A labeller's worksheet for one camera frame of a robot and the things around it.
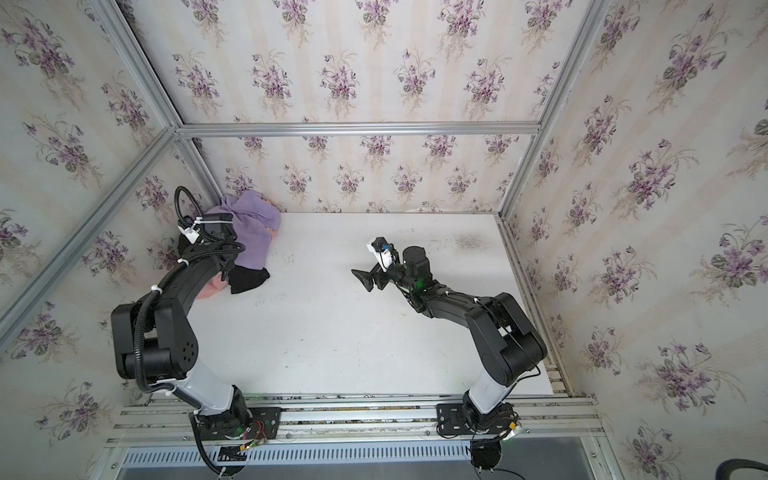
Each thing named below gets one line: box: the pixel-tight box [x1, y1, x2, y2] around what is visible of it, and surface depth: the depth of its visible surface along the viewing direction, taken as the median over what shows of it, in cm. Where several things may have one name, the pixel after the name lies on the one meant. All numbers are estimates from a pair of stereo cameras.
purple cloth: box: [206, 191, 281, 270], surface depth 116 cm
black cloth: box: [228, 265, 270, 294], surface depth 101 cm
